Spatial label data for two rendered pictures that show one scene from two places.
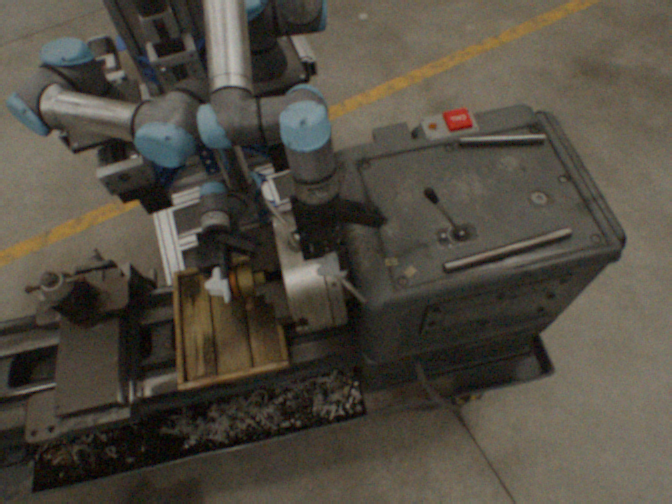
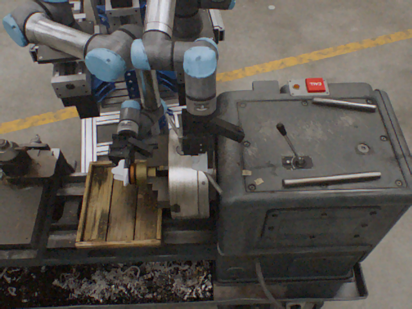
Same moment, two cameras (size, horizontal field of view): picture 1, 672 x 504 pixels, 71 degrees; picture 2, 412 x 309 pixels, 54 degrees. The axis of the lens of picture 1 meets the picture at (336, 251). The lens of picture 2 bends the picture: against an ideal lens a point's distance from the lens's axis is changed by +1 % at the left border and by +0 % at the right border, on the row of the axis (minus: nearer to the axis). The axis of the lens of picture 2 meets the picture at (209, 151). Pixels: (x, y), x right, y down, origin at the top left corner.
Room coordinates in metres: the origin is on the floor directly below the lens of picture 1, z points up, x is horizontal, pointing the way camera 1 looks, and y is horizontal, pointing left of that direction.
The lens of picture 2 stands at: (-0.19, -0.05, 2.26)
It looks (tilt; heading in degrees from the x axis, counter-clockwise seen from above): 55 degrees down; 4
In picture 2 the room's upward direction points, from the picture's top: straight up
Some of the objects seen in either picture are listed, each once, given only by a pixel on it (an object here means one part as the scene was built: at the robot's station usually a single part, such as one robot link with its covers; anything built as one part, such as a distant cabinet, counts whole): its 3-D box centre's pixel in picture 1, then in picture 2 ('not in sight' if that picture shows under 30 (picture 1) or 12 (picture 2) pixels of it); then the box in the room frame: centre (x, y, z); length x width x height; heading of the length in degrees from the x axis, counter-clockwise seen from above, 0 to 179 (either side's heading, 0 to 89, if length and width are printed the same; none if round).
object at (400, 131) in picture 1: (392, 140); (266, 91); (0.80, -0.17, 1.24); 0.09 x 0.08 x 0.03; 96
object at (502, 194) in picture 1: (454, 234); (300, 168); (0.62, -0.31, 1.06); 0.59 x 0.48 x 0.39; 96
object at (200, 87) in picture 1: (225, 145); (147, 75); (0.91, 0.26, 1.19); 0.12 x 0.11 x 0.49; 61
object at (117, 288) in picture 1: (95, 303); (29, 171); (0.58, 0.67, 0.99); 0.20 x 0.10 x 0.05; 96
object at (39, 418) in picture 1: (84, 347); (13, 203); (0.49, 0.74, 0.90); 0.47 x 0.30 x 0.06; 6
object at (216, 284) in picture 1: (217, 284); (120, 171); (0.53, 0.31, 1.10); 0.09 x 0.06 x 0.03; 5
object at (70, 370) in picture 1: (92, 332); (22, 192); (0.51, 0.70, 0.95); 0.43 x 0.17 x 0.05; 6
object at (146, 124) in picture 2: (226, 218); (136, 129); (0.81, 0.32, 0.98); 0.11 x 0.08 x 0.11; 151
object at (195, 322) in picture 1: (229, 317); (123, 201); (0.53, 0.33, 0.89); 0.36 x 0.30 x 0.04; 6
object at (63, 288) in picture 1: (55, 283); (6, 149); (0.57, 0.70, 1.13); 0.08 x 0.08 x 0.03
